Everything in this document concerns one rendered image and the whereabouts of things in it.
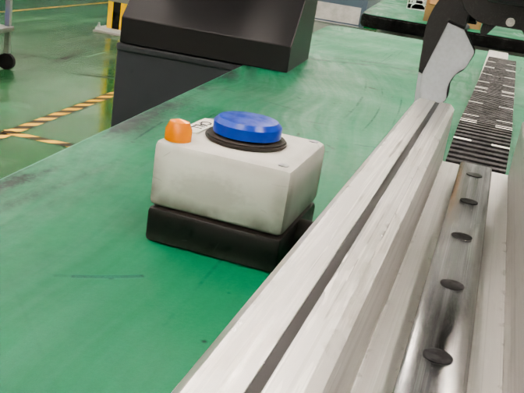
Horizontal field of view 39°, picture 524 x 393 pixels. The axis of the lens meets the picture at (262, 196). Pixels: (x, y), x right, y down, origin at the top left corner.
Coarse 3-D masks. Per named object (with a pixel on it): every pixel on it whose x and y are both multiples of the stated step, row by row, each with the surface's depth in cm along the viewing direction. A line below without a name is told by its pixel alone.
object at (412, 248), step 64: (448, 128) 49; (384, 192) 29; (448, 192) 45; (512, 192) 43; (320, 256) 22; (384, 256) 24; (448, 256) 32; (512, 256) 33; (256, 320) 18; (320, 320) 18; (384, 320) 28; (448, 320) 26; (512, 320) 26; (192, 384) 15; (256, 384) 15; (320, 384) 16; (384, 384) 23; (448, 384) 22; (512, 384) 22
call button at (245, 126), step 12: (216, 120) 43; (228, 120) 42; (240, 120) 42; (252, 120) 43; (264, 120) 43; (276, 120) 44; (216, 132) 43; (228, 132) 42; (240, 132) 42; (252, 132) 42; (264, 132) 42; (276, 132) 42
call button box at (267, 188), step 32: (192, 128) 44; (160, 160) 41; (192, 160) 41; (224, 160) 40; (256, 160) 40; (288, 160) 41; (320, 160) 46; (160, 192) 42; (192, 192) 41; (224, 192) 41; (256, 192) 40; (288, 192) 40; (160, 224) 42; (192, 224) 42; (224, 224) 41; (256, 224) 40; (288, 224) 41; (224, 256) 42; (256, 256) 41
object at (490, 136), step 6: (456, 132) 70; (462, 132) 70; (468, 132) 70; (474, 132) 70; (480, 132) 70; (486, 132) 70; (486, 138) 69; (492, 138) 69; (498, 138) 69; (504, 138) 70; (510, 138) 69
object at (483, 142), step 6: (456, 138) 68; (462, 138) 68; (468, 138) 69; (474, 138) 68; (480, 138) 69; (480, 144) 68; (486, 144) 67; (492, 144) 67; (498, 144) 68; (504, 144) 68; (510, 144) 68
